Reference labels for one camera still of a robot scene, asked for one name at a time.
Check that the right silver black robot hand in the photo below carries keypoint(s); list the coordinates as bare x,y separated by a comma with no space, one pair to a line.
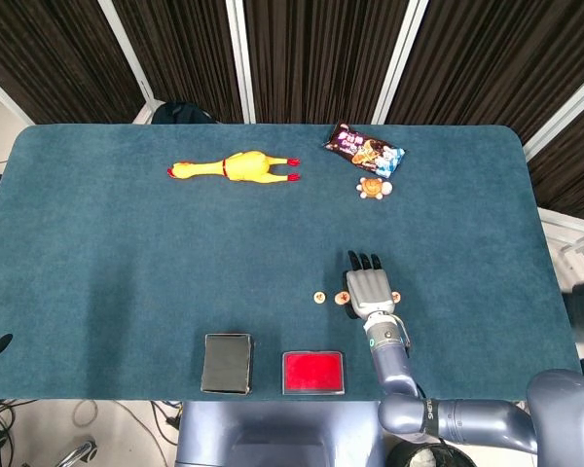
372,292

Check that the right blue robot arm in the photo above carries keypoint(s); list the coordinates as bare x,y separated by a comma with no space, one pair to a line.
391,362

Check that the red ink pad clear case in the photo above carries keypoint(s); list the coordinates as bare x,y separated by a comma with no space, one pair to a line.
313,372

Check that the orange white turtle toy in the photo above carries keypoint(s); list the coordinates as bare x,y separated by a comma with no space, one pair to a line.
371,188

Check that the chrome metal stand foot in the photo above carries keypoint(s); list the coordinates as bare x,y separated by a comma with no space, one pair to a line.
78,452

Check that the dark purple snack bag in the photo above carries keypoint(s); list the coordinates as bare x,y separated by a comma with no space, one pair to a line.
365,148

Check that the black cardboard box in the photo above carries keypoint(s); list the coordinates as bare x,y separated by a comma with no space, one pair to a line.
226,362

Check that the teal table cloth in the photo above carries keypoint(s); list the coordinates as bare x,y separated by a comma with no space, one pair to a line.
126,243

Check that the black round bin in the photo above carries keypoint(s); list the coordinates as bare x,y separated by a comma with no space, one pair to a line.
409,457

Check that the blue robot torso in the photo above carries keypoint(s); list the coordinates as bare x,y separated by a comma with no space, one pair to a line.
272,438

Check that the yellow rubber chicken toy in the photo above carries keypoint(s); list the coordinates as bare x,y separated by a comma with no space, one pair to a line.
243,166

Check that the white metal rack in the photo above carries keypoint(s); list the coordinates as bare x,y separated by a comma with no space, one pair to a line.
555,216

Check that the black chair back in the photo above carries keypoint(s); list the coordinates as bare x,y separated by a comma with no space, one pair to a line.
180,113

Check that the white partition post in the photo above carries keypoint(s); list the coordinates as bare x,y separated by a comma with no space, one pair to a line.
5,95
564,117
241,58
126,53
399,58

